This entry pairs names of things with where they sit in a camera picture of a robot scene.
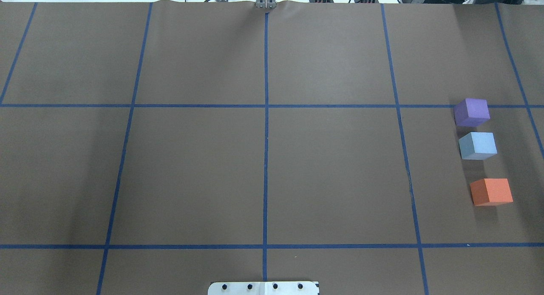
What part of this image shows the blue tape line lengthwise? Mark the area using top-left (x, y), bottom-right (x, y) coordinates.
top-left (262, 12), bottom-right (269, 281)

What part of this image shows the blue tape line crosswise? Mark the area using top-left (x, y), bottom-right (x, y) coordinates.
top-left (0, 103), bottom-right (544, 108)

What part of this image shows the light blue foam block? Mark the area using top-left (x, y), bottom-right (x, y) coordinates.
top-left (458, 132), bottom-right (498, 161)

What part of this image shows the purple foam block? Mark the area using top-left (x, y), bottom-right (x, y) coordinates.
top-left (454, 98), bottom-right (491, 127)

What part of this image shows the orange foam block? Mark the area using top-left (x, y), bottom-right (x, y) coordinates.
top-left (469, 178), bottom-right (513, 206)

